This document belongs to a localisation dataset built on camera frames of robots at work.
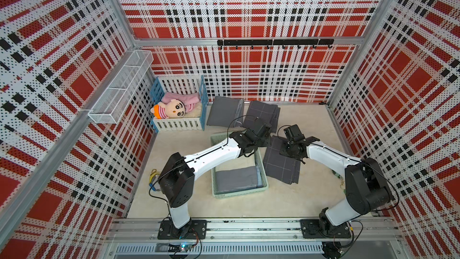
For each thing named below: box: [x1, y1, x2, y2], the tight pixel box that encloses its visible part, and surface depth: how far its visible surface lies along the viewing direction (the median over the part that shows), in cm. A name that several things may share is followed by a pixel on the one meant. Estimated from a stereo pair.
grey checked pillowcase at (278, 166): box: [262, 134, 302, 185], surface depth 92 cm
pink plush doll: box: [150, 92, 200, 120], surface depth 103 cm
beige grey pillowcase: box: [215, 166, 263, 194], surface depth 87 cm
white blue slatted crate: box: [149, 74, 210, 133], surface depth 110 cm
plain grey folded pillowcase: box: [206, 95, 245, 128], surface depth 118 cm
